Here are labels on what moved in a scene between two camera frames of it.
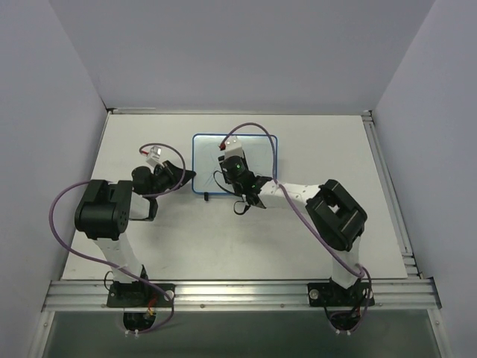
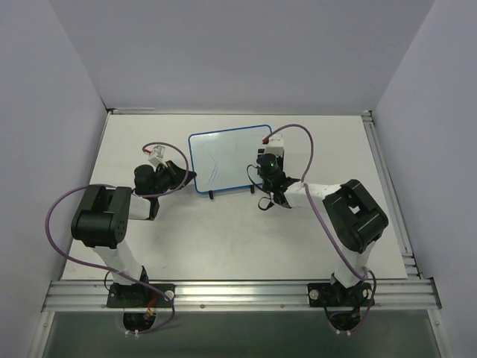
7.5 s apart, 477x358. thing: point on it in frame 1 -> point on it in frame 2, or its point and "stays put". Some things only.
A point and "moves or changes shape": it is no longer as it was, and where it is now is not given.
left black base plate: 140,295 stays put
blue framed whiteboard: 206,151 moves or changes shape
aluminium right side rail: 411,265 stays put
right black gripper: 252,190 -> 279,185
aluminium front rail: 390,295 stays put
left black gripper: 171,174 stays put
